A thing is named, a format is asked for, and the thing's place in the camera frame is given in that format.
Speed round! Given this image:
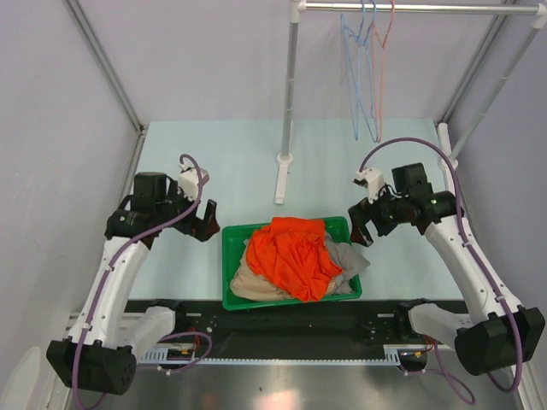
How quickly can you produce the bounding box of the blue wire hanger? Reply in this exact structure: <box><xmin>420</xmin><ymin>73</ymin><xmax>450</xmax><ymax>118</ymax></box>
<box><xmin>340</xmin><ymin>1</ymin><xmax>368</xmax><ymax>141</ymax></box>
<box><xmin>358</xmin><ymin>1</ymin><xmax>380</xmax><ymax>144</ymax></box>

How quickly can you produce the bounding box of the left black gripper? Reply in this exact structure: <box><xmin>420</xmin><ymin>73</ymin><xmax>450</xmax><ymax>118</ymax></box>
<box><xmin>156</xmin><ymin>180</ymin><xmax>219</xmax><ymax>241</ymax></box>

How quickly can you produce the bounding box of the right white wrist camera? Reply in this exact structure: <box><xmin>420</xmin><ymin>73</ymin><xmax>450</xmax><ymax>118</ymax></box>
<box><xmin>353</xmin><ymin>167</ymin><xmax>394</xmax><ymax>206</ymax></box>

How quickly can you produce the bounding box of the green plastic bin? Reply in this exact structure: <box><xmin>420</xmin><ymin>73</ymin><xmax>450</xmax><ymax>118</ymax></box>
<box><xmin>222</xmin><ymin>216</ymin><xmax>369</xmax><ymax>311</ymax></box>

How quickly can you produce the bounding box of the pink wire hanger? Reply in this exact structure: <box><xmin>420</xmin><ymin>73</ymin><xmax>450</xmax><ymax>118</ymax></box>
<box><xmin>371</xmin><ymin>1</ymin><xmax>395</xmax><ymax>143</ymax></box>

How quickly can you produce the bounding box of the orange t shirt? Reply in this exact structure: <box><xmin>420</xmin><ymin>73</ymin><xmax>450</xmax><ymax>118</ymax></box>
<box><xmin>246</xmin><ymin>217</ymin><xmax>343</xmax><ymax>302</ymax></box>

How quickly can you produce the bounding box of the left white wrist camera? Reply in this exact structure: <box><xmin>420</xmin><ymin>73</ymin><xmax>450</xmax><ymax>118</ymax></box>
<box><xmin>178</xmin><ymin>164</ymin><xmax>209</xmax><ymax>202</ymax></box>

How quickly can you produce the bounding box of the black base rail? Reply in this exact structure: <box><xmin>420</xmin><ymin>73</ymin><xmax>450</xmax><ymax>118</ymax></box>
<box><xmin>123</xmin><ymin>298</ymin><xmax>471</xmax><ymax>371</ymax></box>

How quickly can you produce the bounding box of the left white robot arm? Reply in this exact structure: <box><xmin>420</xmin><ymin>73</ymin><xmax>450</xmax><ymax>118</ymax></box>
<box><xmin>46</xmin><ymin>165</ymin><xmax>220</xmax><ymax>395</ymax></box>

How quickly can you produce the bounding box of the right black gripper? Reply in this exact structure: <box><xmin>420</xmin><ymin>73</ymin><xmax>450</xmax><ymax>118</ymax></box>
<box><xmin>349</xmin><ymin>183</ymin><xmax>409</xmax><ymax>246</ymax></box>

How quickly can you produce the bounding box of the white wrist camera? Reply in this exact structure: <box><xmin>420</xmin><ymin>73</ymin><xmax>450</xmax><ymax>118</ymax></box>
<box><xmin>353</xmin><ymin>167</ymin><xmax>394</xmax><ymax>206</ymax></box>
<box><xmin>178</xmin><ymin>164</ymin><xmax>209</xmax><ymax>202</ymax></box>

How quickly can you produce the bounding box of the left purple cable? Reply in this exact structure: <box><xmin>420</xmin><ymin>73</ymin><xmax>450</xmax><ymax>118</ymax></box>
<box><xmin>70</xmin><ymin>153</ymin><xmax>202</xmax><ymax>410</ymax></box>

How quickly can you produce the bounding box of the purple cable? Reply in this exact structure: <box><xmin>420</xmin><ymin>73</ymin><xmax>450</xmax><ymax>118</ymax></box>
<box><xmin>70</xmin><ymin>153</ymin><xmax>202</xmax><ymax>410</ymax></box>
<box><xmin>357</xmin><ymin>137</ymin><xmax>524</xmax><ymax>394</ymax></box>

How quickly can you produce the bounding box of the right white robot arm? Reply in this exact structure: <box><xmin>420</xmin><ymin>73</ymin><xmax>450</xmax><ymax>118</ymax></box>
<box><xmin>349</xmin><ymin>163</ymin><xmax>545</xmax><ymax>376</ymax></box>

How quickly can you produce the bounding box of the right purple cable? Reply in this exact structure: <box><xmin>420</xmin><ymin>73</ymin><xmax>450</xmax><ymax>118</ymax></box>
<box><xmin>357</xmin><ymin>137</ymin><xmax>524</xmax><ymax>394</ymax></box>

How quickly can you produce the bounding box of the white cable duct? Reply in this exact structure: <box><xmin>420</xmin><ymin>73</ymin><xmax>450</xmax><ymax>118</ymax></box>
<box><xmin>139</xmin><ymin>345</ymin><xmax>401</xmax><ymax>366</ymax></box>

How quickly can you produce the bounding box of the beige t shirt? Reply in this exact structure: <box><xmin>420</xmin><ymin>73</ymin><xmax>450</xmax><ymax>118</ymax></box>
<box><xmin>230</xmin><ymin>247</ymin><xmax>338</xmax><ymax>302</ymax></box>

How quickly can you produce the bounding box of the grey t shirt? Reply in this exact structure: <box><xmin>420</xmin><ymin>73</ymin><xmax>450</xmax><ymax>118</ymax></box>
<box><xmin>325</xmin><ymin>240</ymin><xmax>370</xmax><ymax>296</ymax></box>

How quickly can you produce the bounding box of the silver clothes rack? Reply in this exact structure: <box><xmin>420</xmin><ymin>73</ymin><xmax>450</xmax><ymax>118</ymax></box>
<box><xmin>274</xmin><ymin>0</ymin><xmax>546</xmax><ymax>205</ymax></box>

